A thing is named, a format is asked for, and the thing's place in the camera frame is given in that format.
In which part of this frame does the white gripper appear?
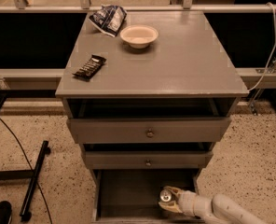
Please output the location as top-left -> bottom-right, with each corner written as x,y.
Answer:
159,186 -> 213,218

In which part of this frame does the green soda can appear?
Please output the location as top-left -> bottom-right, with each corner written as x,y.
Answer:
159,189 -> 173,203

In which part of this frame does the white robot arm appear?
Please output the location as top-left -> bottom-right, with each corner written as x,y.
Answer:
159,186 -> 268,224

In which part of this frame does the open bottom drawer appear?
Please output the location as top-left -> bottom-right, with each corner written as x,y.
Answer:
91,169 -> 204,224

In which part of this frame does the top drawer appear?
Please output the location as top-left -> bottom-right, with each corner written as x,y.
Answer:
67,118 -> 231,144

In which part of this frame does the middle drawer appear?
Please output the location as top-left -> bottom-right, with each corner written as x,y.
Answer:
83,151 -> 213,170

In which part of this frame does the grey drawer cabinet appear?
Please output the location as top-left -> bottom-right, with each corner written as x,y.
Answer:
54,10 -> 250,224

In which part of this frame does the black stand leg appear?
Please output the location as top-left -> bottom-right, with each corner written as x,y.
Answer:
0,141 -> 50,222

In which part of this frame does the black snack bar wrapper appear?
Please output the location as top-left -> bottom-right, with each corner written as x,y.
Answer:
73,55 -> 106,81

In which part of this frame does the white bowl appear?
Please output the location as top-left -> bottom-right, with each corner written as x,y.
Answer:
120,25 -> 159,49

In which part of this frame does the black shoe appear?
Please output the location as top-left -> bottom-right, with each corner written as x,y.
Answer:
0,201 -> 12,224

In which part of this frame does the blue white chip bag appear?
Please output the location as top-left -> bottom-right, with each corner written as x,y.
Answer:
89,5 -> 127,37

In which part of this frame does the black cable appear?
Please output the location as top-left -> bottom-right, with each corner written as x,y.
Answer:
0,112 -> 53,224

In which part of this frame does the white cable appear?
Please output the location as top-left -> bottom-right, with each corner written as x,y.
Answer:
248,2 -> 276,92

